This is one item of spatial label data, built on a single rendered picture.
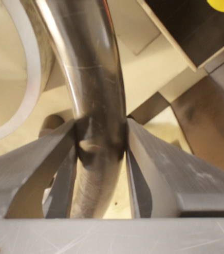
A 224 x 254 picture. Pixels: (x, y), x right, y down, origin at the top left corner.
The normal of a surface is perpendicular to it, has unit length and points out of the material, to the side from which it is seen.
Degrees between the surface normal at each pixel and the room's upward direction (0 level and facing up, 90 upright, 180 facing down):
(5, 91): 118
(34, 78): 90
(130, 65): 90
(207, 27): 90
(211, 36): 90
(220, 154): 0
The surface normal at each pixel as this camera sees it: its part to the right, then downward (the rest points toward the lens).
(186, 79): 0.02, 0.58
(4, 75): 0.51, 0.56
